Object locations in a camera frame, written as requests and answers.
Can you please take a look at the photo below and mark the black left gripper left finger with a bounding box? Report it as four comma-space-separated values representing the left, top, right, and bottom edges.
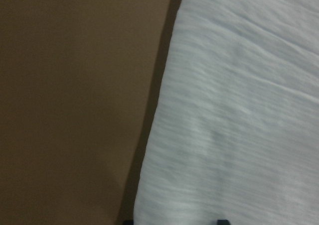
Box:
123, 220, 134, 225

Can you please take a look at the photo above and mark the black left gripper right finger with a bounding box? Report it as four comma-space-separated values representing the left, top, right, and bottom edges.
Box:
216, 219, 229, 225

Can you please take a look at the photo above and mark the light blue button shirt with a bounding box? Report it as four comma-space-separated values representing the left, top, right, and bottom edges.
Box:
133, 0, 319, 225

